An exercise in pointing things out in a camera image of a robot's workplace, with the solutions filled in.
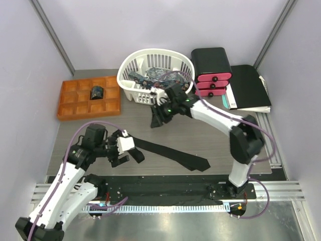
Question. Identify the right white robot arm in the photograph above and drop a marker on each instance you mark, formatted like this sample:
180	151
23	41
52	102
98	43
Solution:
245	139

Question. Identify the aluminium rail frame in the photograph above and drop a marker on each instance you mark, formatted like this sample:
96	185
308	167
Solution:
268	211

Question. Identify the floral patterned ties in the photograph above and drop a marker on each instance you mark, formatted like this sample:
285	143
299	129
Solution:
159	78

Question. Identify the rolled dark patterned tie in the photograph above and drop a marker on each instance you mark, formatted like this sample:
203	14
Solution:
96	92

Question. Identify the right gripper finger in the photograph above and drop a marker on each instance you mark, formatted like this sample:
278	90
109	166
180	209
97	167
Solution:
156	120
163	119

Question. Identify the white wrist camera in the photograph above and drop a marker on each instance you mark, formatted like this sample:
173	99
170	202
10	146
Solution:
124	142
160	95

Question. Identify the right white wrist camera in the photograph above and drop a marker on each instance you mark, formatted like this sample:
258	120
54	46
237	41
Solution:
160	95

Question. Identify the orange wooden compartment tray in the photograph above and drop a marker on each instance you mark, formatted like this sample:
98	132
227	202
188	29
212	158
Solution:
76	101

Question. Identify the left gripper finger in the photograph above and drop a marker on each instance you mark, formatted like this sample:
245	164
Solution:
119	161
115	135

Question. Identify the white teal book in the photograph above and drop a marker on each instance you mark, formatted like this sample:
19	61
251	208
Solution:
247	94

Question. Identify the black pink drawer box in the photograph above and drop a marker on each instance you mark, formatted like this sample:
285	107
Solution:
212	71

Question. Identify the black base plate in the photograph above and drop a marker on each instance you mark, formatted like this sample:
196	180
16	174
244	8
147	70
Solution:
172	190

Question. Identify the black folder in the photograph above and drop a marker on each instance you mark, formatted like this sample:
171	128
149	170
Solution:
243	70

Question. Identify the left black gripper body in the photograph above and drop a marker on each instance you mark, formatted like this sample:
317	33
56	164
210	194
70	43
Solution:
112	150

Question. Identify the white plastic basket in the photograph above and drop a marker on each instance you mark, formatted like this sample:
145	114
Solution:
142	60

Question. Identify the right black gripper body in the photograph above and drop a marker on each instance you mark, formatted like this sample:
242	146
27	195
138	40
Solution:
165	108

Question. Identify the black tie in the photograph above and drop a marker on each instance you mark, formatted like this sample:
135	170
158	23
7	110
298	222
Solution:
190	162

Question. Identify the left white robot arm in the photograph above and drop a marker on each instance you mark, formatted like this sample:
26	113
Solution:
57	209

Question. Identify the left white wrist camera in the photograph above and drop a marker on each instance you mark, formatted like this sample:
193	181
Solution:
124	142

